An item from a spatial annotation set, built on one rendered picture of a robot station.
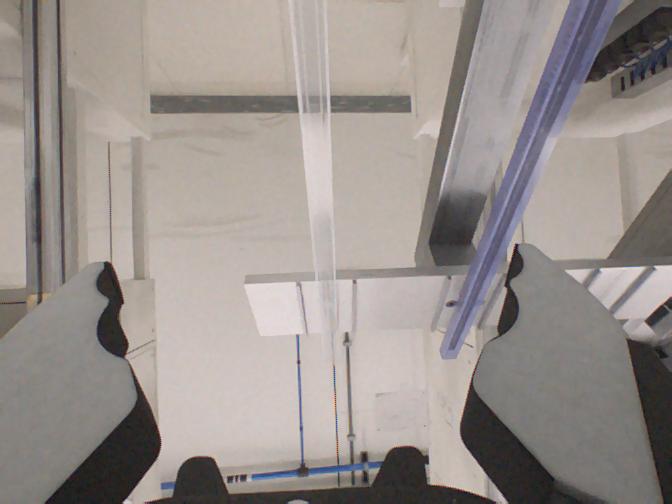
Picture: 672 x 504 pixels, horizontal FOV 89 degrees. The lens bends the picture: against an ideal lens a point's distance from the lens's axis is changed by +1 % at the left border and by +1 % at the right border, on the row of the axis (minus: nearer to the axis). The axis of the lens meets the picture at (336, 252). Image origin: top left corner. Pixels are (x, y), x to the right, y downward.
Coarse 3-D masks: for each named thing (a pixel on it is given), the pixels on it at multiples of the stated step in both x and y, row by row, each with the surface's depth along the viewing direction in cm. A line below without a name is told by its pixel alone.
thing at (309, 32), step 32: (288, 0) 12; (320, 0) 12; (320, 32) 13; (320, 64) 14; (320, 96) 15; (320, 128) 16; (320, 160) 17; (320, 192) 18; (320, 224) 20; (320, 256) 22; (320, 288) 24; (320, 320) 27
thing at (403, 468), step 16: (400, 448) 5; (416, 448) 5; (192, 464) 5; (208, 464) 5; (384, 464) 5; (400, 464) 5; (416, 464) 5; (176, 480) 5; (192, 480) 5; (208, 480) 5; (384, 480) 5; (400, 480) 5; (416, 480) 5; (176, 496) 5; (192, 496) 4; (208, 496) 4; (224, 496) 4; (240, 496) 4; (256, 496) 4; (272, 496) 4; (288, 496) 4; (304, 496) 4; (320, 496) 4; (336, 496) 4; (352, 496) 4; (368, 496) 4; (384, 496) 4; (400, 496) 4; (416, 496) 4; (432, 496) 4; (448, 496) 4; (464, 496) 4; (480, 496) 4
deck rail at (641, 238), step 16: (656, 192) 33; (656, 208) 33; (640, 224) 35; (656, 224) 33; (624, 240) 37; (640, 240) 35; (656, 240) 33; (608, 256) 39; (624, 256) 37; (640, 256) 35; (656, 256) 33; (624, 320) 37; (640, 320) 37
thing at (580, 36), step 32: (576, 0) 13; (608, 0) 13; (576, 32) 13; (576, 64) 14; (544, 96) 15; (576, 96) 15; (544, 128) 16; (512, 160) 18; (544, 160) 17; (512, 192) 19; (512, 224) 20; (480, 256) 23; (480, 288) 25; (448, 352) 31
